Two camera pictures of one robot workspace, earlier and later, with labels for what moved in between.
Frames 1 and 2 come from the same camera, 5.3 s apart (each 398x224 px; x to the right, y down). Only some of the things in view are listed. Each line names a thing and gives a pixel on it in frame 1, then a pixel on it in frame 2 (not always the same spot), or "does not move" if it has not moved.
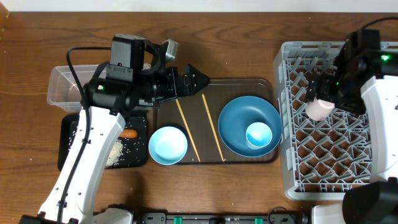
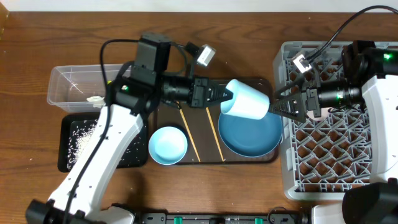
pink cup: x=318 y=110 does not move
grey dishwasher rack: x=321 y=159 does not move
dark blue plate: x=239 y=115 does not move
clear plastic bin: x=64 y=91 does not move
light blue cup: x=258 y=134 → x=246 y=101
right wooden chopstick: x=203 y=96 does not move
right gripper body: x=328 y=88 → x=313 y=101
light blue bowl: x=168 y=145 does not move
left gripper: x=186 y=87 → x=199 y=93
